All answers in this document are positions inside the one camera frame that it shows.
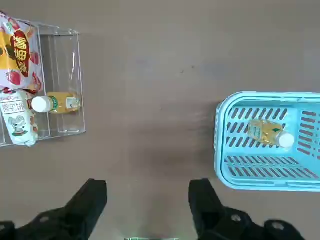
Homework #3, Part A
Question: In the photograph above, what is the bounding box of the clear acrylic tiered shelf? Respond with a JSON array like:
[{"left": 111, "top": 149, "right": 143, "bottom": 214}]
[{"left": 0, "top": 21, "right": 87, "bottom": 148}]

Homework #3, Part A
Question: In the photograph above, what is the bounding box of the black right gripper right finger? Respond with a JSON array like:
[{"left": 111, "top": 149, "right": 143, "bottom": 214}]
[{"left": 188, "top": 178, "right": 307, "bottom": 240}]

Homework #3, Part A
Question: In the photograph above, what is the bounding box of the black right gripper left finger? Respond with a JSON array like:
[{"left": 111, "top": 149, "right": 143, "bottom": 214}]
[{"left": 0, "top": 178, "right": 108, "bottom": 240}]

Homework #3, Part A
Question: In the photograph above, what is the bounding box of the yellow juice bottle white cap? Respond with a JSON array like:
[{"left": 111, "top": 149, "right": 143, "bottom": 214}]
[
  {"left": 31, "top": 91, "right": 82, "bottom": 115},
  {"left": 246, "top": 119, "right": 295, "bottom": 149}
]

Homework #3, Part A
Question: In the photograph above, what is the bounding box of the light blue plastic basket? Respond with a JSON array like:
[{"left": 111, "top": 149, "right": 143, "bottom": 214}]
[{"left": 214, "top": 91, "right": 320, "bottom": 193}]

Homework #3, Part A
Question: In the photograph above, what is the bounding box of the white bear biscuit packet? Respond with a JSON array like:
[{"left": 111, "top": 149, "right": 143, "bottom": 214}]
[{"left": 0, "top": 88, "right": 40, "bottom": 147}]

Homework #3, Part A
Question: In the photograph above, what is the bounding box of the pink strawberry snack packet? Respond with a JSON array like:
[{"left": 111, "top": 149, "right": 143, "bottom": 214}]
[{"left": 0, "top": 11, "right": 45, "bottom": 95}]

